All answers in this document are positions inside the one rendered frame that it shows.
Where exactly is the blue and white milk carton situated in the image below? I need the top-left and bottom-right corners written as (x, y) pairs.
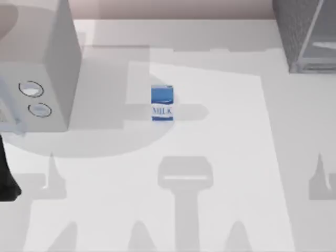
top-left (151, 84), bottom-right (174, 122)

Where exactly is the small microwave knob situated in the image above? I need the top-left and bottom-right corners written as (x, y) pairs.
top-left (28, 102), bottom-right (53, 118)

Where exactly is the pale microwave oven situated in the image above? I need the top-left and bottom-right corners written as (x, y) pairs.
top-left (0, 0), bottom-right (82, 135)

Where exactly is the large microwave knob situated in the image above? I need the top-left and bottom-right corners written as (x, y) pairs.
top-left (18, 80), bottom-right (45, 98)

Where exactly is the pale microwave door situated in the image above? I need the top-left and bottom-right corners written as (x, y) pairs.
top-left (0, 76), bottom-right (27, 136)

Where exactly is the grey cabinet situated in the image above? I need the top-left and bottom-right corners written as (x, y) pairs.
top-left (272, 0), bottom-right (336, 75)

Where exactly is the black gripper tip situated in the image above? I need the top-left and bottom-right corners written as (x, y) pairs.
top-left (0, 134), bottom-right (22, 202)

